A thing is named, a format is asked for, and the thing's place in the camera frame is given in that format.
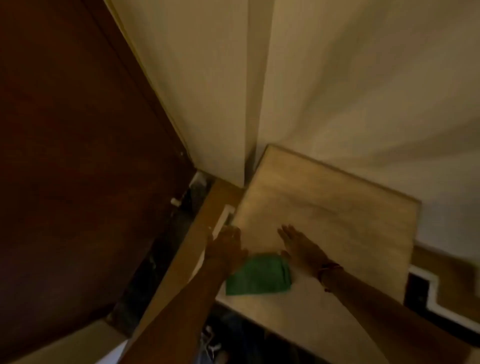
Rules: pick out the person's right hand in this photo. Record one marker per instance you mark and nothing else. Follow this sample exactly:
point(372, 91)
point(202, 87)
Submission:
point(305, 251)

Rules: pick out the person's left hand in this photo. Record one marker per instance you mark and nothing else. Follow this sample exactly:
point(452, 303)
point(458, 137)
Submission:
point(225, 249)

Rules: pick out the person's right thumb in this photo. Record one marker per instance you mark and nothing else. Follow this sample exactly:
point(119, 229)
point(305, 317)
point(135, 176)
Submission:
point(288, 256)

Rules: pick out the person's left fingers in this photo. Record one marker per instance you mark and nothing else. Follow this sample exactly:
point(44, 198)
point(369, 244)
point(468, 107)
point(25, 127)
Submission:
point(229, 235)

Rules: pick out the person's left forearm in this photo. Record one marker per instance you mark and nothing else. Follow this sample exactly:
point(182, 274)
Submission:
point(180, 318)

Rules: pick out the person's right forearm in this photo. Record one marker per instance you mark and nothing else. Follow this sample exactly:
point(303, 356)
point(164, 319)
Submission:
point(390, 318)

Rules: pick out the white plastic strip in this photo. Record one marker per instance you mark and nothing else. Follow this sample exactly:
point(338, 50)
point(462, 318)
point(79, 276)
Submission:
point(224, 221)

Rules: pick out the green cleaning cloth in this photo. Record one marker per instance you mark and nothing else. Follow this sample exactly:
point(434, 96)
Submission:
point(260, 275)

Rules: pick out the small white door stopper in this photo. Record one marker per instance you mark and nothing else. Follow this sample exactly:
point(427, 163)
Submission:
point(175, 201)

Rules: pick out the dark brown wooden door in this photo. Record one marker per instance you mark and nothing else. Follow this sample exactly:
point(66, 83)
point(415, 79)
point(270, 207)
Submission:
point(75, 168)

